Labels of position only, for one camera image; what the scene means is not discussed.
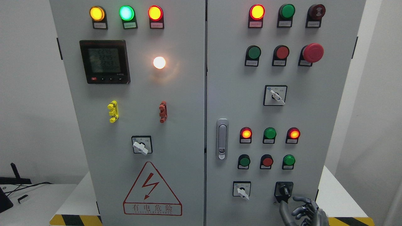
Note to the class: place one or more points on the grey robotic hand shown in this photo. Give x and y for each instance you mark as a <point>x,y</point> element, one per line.
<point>315,215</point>

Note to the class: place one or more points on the black rotary knob switch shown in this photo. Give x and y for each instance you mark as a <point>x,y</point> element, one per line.
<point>283,191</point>

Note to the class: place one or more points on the green lamp lower right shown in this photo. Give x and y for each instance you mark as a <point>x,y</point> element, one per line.
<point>288,162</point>

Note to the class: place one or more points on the red push button lower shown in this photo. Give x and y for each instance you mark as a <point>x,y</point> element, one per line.
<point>266,162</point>

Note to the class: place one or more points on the red push button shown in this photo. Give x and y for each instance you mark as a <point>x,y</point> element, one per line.
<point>280,55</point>
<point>266,162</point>

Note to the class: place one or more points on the red lamp middle right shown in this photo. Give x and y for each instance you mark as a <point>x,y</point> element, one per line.
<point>293,135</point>

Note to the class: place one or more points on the green push button lower left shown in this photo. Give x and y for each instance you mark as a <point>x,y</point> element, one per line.
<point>243,162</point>

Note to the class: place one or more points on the green push button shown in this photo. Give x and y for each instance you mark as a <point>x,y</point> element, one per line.
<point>252,56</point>
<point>243,162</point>

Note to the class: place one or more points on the green lamp middle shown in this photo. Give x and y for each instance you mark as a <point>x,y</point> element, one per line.
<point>269,135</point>

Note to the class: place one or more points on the red lit lamp middle left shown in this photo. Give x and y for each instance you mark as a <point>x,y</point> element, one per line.
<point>245,135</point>

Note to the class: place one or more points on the grey electrical control cabinet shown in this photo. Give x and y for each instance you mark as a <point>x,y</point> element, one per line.
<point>204,43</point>

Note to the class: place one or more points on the red emergency stop button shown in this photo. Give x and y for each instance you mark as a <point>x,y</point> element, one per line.
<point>310,54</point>

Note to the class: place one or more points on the red danger warning sticker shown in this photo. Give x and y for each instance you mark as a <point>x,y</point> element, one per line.
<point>151,195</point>

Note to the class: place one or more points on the red push button upper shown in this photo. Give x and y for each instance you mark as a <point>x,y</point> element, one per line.
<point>280,55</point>

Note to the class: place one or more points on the green push button upper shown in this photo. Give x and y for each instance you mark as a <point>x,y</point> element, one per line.
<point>252,56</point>

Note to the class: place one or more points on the red terminal connector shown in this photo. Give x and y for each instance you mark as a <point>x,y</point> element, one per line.
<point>163,111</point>

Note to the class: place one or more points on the green lamp top right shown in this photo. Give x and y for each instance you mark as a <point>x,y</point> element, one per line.
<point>285,16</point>

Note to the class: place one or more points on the red lit lamp right door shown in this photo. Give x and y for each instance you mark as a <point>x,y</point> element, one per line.
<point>255,16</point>

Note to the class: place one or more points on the white glowing indicator lamp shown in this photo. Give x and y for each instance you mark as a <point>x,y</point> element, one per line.
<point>159,62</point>

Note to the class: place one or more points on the yellow terminal connector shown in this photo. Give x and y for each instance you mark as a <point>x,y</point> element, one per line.
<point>113,111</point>

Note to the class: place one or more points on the red indicator lamp left door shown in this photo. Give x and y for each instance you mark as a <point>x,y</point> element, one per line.
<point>156,17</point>

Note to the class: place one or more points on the black digital power meter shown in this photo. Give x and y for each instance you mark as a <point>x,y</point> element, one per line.
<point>105,61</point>

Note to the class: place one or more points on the green lit indicator lamp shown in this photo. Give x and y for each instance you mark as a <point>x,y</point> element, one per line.
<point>128,17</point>

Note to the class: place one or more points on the small white black adapter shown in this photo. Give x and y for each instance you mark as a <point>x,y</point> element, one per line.
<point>23,198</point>

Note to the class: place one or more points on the yellow indicator lamp top left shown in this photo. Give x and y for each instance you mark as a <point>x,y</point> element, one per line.
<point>98,17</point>

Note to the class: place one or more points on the black object at left edge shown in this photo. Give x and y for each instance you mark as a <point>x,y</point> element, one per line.
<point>5,202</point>

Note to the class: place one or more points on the black device with antenna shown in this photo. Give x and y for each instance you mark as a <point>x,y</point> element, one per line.
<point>16,179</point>

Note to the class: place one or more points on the white selector switch lower right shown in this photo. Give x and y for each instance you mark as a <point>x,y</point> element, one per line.
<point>241,189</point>

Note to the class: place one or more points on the white selector switch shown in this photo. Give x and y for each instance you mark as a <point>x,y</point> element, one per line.
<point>241,189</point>
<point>275,95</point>

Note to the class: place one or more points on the white selector switch upper right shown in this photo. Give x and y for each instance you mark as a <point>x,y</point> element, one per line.
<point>275,95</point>

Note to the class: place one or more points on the silver door lock handle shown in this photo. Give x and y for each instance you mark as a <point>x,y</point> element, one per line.
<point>221,138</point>

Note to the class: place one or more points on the white selector switch left door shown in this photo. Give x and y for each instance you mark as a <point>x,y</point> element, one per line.
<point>142,144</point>

